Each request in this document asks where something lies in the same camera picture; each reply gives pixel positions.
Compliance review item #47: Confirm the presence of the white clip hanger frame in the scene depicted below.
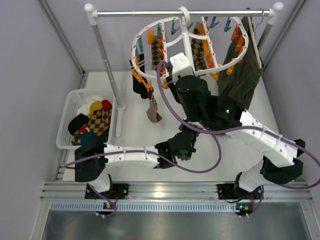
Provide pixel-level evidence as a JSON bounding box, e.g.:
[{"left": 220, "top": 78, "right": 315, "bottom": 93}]
[{"left": 130, "top": 6, "right": 249, "bottom": 90}]

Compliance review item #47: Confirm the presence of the brown argyle sock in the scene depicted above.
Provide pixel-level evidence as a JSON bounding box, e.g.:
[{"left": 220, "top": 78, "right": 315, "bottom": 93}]
[
  {"left": 87, "top": 108, "right": 112, "bottom": 137},
  {"left": 151, "top": 36, "right": 164, "bottom": 71},
  {"left": 191, "top": 38, "right": 207, "bottom": 71}
]

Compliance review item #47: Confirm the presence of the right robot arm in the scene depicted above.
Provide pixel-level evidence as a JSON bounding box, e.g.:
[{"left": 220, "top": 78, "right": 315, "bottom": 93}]
[{"left": 156, "top": 59, "right": 305, "bottom": 192}]

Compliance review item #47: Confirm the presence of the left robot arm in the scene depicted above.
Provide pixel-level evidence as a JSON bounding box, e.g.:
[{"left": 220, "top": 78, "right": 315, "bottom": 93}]
[{"left": 74, "top": 125, "right": 199, "bottom": 193}]

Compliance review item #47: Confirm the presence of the wooden clothes hanger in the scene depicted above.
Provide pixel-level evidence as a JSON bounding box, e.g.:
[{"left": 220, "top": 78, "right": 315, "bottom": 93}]
[{"left": 247, "top": 16, "right": 262, "bottom": 69}]

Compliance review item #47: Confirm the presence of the black striped sock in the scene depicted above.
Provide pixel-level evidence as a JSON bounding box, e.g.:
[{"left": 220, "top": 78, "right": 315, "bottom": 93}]
[{"left": 129, "top": 53, "right": 149, "bottom": 99}]

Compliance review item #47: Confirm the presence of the olive green garment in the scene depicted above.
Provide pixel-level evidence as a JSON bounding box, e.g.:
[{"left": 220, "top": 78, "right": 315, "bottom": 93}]
[{"left": 217, "top": 17, "right": 263, "bottom": 110}]

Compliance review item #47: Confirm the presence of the red sock in basket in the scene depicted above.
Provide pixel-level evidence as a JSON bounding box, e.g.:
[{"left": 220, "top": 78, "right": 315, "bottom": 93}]
[{"left": 101, "top": 99, "right": 113, "bottom": 110}]

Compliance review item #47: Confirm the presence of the yellow sock in basket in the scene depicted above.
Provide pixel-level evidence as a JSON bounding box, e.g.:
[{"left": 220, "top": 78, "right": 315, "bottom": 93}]
[{"left": 87, "top": 101, "right": 102, "bottom": 119}]

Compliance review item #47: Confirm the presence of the white sock in basket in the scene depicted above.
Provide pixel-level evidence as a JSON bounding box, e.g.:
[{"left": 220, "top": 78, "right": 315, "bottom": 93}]
[{"left": 76, "top": 95, "right": 104, "bottom": 116}]

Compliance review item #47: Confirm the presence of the dark teal sock in basket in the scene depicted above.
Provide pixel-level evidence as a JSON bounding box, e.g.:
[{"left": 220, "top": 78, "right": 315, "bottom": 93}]
[{"left": 80, "top": 131, "right": 97, "bottom": 145}]

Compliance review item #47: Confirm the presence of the black sock in basket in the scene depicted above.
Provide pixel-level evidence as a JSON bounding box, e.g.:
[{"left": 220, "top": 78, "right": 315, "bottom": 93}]
[{"left": 67, "top": 113, "right": 90, "bottom": 135}]

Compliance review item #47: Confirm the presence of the white laundry basket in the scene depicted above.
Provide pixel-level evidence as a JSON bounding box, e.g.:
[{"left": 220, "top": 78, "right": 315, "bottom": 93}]
[{"left": 56, "top": 88, "right": 118, "bottom": 151}]

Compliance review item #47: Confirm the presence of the white clothes rack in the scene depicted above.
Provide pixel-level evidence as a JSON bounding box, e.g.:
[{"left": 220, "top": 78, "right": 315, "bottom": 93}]
[{"left": 83, "top": 2, "right": 285, "bottom": 138}]

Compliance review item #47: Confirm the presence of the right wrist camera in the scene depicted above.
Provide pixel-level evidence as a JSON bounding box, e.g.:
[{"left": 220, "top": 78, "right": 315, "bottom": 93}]
[{"left": 169, "top": 52, "right": 194, "bottom": 85}]

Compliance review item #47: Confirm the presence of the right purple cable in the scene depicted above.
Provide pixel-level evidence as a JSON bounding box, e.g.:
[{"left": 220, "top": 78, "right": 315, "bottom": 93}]
[{"left": 156, "top": 59, "right": 320, "bottom": 218}]

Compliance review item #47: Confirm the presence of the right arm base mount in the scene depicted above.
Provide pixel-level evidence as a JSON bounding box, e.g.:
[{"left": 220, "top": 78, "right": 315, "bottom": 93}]
[{"left": 216, "top": 183, "right": 239, "bottom": 200}]

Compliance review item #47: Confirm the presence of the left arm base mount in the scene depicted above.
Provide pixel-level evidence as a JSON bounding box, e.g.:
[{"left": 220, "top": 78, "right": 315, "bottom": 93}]
[{"left": 84, "top": 183, "right": 129, "bottom": 200}]

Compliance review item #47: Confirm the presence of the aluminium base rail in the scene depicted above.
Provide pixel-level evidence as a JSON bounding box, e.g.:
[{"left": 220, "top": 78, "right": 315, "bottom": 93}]
[{"left": 41, "top": 181, "right": 313, "bottom": 213}]

